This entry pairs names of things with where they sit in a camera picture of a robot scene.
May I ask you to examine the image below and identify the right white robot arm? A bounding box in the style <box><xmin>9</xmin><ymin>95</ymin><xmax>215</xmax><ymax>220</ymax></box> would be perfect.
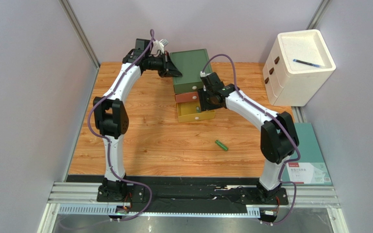
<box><xmin>198</xmin><ymin>71</ymin><xmax>299</xmax><ymax>192</ymax></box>

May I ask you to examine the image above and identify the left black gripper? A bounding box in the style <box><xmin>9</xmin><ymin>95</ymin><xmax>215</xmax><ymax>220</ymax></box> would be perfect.
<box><xmin>146</xmin><ymin>52</ymin><xmax>182</xmax><ymax>79</ymax></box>

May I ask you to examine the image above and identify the yellow bottom drawer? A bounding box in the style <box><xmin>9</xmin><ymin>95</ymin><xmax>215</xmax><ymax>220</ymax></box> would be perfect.
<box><xmin>176</xmin><ymin>101</ymin><xmax>216</xmax><ymax>123</ymax></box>

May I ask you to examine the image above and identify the purple cable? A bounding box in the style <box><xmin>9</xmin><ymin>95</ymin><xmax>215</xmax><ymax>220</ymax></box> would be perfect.
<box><xmin>201</xmin><ymin>54</ymin><xmax>301</xmax><ymax>226</ymax></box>
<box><xmin>86</xmin><ymin>29</ymin><xmax>153</xmax><ymax>222</ymax></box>

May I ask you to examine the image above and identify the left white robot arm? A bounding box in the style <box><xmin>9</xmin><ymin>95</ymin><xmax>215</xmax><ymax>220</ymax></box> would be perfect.
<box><xmin>90</xmin><ymin>39</ymin><xmax>182</xmax><ymax>195</ymax></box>

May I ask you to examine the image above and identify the green top drawer box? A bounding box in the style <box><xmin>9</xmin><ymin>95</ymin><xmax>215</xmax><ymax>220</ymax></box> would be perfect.
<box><xmin>170</xmin><ymin>49</ymin><xmax>209</xmax><ymax>94</ymax></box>

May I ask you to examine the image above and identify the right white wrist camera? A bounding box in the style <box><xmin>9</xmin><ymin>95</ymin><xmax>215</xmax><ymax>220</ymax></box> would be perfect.
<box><xmin>200</xmin><ymin>71</ymin><xmax>208</xmax><ymax>78</ymax></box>

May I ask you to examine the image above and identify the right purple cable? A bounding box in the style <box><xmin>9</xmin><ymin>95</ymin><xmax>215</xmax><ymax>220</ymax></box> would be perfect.
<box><xmin>201</xmin><ymin>54</ymin><xmax>301</xmax><ymax>226</ymax></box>

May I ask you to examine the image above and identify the teal box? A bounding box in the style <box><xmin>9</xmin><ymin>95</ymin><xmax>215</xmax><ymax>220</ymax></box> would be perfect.
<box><xmin>281</xmin><ymin>123</ymin><xmax>332</xmax><ymax>186</ymax></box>

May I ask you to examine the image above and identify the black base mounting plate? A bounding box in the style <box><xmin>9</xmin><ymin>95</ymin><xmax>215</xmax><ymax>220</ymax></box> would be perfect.
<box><xmin>97</xmin><ymin>176</ymin><xmax>289</xmax><ymax>214</ymax></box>

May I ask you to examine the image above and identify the red drawer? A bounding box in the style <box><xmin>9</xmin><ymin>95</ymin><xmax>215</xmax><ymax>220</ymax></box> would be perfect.
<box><xmin>175</xmin><ymin>92</ymin><xmax>199</xmax><ymax>103</ymax></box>

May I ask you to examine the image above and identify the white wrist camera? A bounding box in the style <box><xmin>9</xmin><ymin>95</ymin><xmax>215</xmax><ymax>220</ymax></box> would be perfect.
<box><xmin>152</xmin><ymin>39</ymin><xmax>169</xmax><ymax>54</ymax></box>
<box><xmin>200</xmin><ymin>71</ymin><xmax>208</xmax><ymax>78</ymax></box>

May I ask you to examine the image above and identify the white three-drawer cabinet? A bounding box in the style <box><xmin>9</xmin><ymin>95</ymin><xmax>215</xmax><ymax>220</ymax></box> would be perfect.
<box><xmin>262</xmin><ymin>29</ymin><xmax>336</xmax><ymax>107</ymax></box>

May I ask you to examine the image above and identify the aluminium frame rail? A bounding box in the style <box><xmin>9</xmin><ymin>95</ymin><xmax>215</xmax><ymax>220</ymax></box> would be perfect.
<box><xmin>39</xmin><ymin>182</ymin><xmax>349</xmax><ymax>233</ymax></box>

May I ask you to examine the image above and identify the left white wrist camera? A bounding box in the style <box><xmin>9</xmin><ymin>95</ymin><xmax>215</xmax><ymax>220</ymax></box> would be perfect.
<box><xmin>152</xmin><ymin>39</ymin><xmax>169</xmax><ymax>54</ymax></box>

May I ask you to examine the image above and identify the blue pen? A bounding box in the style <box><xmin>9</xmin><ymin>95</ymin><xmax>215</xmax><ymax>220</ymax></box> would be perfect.
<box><xmin>293</xmin><ymin>59</ymin><xmax>321</xmax><ymax>68</ymax></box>

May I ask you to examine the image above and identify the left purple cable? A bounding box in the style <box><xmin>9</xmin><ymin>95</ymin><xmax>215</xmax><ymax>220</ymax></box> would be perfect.
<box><xmin>86</xmin><ymin>29</ymin><xmax>153</xmax><ymax>222</ymax></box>

